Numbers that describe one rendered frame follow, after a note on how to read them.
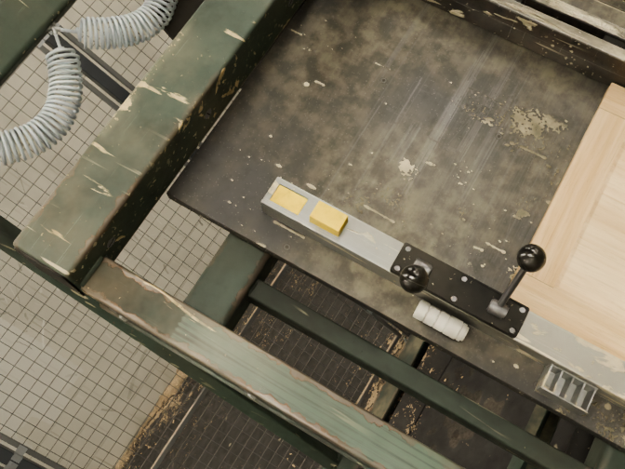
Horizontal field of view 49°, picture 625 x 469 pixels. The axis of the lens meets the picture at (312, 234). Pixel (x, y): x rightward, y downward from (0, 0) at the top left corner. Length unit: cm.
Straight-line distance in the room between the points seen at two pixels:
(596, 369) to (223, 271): 56
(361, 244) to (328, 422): 26
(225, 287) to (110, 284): 18
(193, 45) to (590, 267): 69
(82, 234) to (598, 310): 75
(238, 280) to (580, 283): 52
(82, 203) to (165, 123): 17
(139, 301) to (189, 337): 9
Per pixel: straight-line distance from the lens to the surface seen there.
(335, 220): 100
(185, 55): 111
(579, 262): 110
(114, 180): 103
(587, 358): 104
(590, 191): 115
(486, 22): 127
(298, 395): 95
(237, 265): 109
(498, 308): 99
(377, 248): 101
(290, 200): 104
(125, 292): 101
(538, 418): 256
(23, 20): 150
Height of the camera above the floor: 199
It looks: 22 degrees down
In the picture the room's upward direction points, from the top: 50 degrees counter-clockwise
